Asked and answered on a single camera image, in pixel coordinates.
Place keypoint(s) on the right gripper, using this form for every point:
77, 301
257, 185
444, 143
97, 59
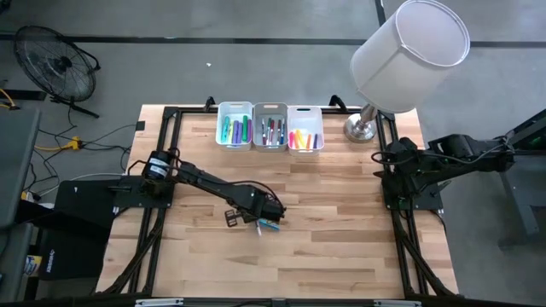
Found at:
403, 166

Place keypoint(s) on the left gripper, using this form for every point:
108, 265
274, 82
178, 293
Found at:
264, 206

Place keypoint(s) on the teal highlighter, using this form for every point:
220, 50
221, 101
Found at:
225, 130
271, 225

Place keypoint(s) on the black-capped thin marker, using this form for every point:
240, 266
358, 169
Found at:
258, 232

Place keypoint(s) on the pink highlighter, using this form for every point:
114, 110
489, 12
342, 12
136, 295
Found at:
292, 140

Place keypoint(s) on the blue thin marker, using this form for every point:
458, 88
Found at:
283, 136

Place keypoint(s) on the violet highlighter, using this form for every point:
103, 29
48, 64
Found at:
250, 134

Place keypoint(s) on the yellow highlighter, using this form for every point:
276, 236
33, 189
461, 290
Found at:
300, 138

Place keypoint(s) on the orange highlighter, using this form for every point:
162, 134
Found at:
308, 143

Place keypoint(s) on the yellow-green Sharpie highlighter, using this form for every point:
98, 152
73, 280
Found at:
231, 135

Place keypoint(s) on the green highlighter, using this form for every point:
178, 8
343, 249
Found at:
245, 128

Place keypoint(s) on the small blue-violet marker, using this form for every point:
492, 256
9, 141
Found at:
315, 141

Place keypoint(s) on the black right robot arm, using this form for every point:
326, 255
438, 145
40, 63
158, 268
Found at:
469, 153

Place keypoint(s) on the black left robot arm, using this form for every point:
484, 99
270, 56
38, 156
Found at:
205, 181

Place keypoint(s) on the white plastic bin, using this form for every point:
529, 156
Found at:
260, 111
239, 110
315, 123

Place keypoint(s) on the table lamp white shade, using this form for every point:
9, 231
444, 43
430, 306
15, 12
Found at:
409, 55

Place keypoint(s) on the black metal cart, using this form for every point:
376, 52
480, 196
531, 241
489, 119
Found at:
518, 200

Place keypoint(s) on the black tape patch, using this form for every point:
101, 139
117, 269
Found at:
141, 125

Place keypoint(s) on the black equipment case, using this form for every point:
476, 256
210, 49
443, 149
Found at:
85, 209

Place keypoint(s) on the black Husky tool bag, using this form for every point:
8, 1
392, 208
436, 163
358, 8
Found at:
72, 256

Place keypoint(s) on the yellow and blue box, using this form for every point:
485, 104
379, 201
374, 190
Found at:
33, 264

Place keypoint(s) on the grey desk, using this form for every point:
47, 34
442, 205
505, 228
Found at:
17, 170

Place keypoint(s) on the black floor fan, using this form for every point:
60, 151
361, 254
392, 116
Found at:
55, 64

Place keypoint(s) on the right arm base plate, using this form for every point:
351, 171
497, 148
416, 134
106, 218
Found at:
433, 200

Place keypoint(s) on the black frame clamp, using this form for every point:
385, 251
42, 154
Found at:
337, 102
209, 104

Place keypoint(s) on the black aluminium table frame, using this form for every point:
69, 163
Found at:
196, 111

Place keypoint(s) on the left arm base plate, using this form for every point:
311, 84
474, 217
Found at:
128, 198

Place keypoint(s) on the silver aluminium rail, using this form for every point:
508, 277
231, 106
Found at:
158, 302
396, 303

